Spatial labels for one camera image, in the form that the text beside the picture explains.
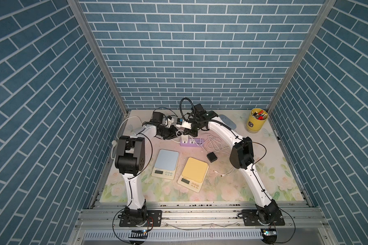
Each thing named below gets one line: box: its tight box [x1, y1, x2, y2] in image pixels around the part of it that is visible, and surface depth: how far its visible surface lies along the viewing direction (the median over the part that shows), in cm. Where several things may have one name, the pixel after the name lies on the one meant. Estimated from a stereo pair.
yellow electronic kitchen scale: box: [177, 156, 210, 193], surface depth 88 cm
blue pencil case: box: [218, 114, 237, 131], surface depth 114 cm
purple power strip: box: [179, 137, 205, 148], surface depth 101 cm
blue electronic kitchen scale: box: [151, 149, 180, 180], surface depth 92 cm
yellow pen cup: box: [245, 107, 269, 134], surface depth 104 cm
